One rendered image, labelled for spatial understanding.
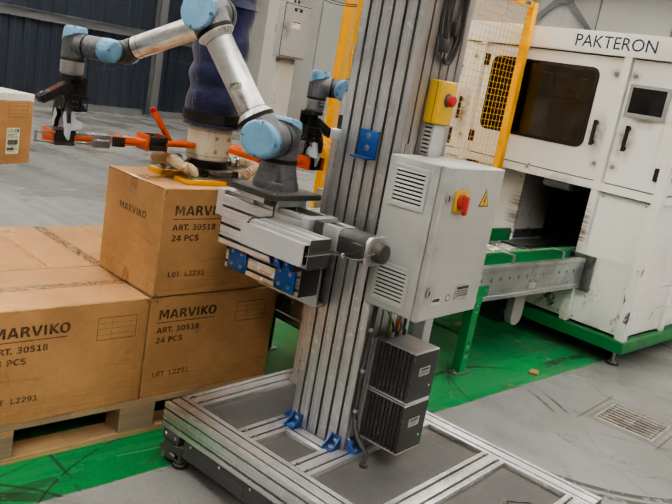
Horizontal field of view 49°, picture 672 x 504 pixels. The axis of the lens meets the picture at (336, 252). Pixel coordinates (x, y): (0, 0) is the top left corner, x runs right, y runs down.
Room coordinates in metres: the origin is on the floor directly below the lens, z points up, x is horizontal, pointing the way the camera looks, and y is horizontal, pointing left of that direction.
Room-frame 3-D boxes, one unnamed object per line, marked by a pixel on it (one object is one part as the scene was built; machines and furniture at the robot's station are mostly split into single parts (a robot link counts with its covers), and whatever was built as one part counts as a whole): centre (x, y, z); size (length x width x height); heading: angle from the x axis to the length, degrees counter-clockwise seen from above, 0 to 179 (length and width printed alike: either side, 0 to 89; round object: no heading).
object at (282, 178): (2.41, 0.23, 1.09); 0.15 x 0.15 x 0.10
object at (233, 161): (2.89, 0.56, 1.01); 0.34 x 0.25 x 0.06; 137
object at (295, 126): (2.40, 0.24, 1.20); 0.13 x 0.12 x 0.14; 165
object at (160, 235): (2.89, 0.56, 0.75); 0.60 x 0.40 x 0.40; 137
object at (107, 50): (2.46, 0.85, 1.37); 0.11 x 0.11 x 0.08; 75
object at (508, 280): (3.77, -0.73, 0.50); 2.31 x 0.05 x 0.19; 136
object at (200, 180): (2.83, 0.49, 0.97); 0.34 x 0.10 x 0.05; 137
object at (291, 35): (4.32, 0.46, 1.62); 0.20 x 0.05 x 0.30; 136
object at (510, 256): (4.06, -0.94, 0.60); 1.60 x 0.10 x 0.09; 136
